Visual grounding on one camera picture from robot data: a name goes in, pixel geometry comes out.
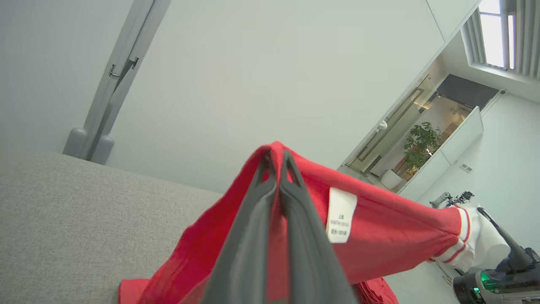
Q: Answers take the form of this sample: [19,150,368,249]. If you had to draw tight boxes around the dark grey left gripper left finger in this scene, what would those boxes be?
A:
[202,150,279,304]

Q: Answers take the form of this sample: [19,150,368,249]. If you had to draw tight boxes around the glass door with metal handle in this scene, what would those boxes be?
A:
[345,75,432,178]

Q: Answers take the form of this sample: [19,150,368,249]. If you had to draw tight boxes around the red basketball shorts white trim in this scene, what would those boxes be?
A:
[354,276,400,304]

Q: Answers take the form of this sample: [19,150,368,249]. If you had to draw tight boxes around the white plant pot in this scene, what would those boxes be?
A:
[379,168,405,190]

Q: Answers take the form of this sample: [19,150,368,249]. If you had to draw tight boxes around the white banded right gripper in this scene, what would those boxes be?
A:
[453,207,540,304]

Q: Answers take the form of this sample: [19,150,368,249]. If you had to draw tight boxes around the white low cabinet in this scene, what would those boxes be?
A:
[398,106,485,202]

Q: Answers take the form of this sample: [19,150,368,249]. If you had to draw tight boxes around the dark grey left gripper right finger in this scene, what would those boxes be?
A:
[279,150,359,304]

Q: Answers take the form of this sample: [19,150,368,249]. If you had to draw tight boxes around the small metal latch hook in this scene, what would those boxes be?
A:
[108,57,139,80]

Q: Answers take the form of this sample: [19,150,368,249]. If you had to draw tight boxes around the red t-shirt white sleeves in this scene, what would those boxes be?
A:
[118,141,511,304]

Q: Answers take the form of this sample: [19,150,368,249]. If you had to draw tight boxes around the green leafy potted plant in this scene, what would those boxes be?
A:
[402,122,443,172]

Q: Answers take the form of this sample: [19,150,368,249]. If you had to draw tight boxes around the grey window blind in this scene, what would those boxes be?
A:
[461,0,540,81]

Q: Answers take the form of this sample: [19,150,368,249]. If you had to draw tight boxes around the grey partition post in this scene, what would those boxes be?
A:
[62,0,172,166]

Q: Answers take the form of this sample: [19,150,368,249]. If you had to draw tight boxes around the black wall screen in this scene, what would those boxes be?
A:
[436,74,500,109]

